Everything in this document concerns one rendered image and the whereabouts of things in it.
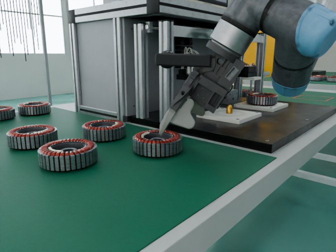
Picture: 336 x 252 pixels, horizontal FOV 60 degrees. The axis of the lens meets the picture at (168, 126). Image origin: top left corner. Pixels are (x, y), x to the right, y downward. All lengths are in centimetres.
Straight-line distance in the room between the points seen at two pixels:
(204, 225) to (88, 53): 81
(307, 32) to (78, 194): 44
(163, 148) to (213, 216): 23
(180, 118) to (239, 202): 19
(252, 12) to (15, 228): 49
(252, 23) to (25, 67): 705
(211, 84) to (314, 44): 19
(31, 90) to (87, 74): 645
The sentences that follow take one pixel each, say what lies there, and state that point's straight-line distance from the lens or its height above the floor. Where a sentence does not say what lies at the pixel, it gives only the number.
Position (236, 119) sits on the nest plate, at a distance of 86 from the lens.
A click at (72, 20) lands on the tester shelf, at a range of 114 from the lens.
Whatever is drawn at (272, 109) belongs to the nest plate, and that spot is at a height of 78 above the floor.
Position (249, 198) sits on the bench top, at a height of 73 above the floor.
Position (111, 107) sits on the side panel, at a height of 79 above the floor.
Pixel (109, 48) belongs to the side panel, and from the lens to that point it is 99.
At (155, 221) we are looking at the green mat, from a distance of 40.
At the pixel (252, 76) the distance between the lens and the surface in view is 117.
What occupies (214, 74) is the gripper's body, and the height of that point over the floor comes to 92.
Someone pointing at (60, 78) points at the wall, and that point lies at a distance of 784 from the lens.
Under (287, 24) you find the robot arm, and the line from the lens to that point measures 53.
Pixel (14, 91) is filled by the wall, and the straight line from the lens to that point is 739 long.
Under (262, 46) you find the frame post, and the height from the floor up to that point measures 100.
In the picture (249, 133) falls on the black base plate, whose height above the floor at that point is 77.
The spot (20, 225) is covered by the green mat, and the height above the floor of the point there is 75.
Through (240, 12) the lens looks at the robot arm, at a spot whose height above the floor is 104.
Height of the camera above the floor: 96
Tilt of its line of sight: 14 degrees down
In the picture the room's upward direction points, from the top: straight up
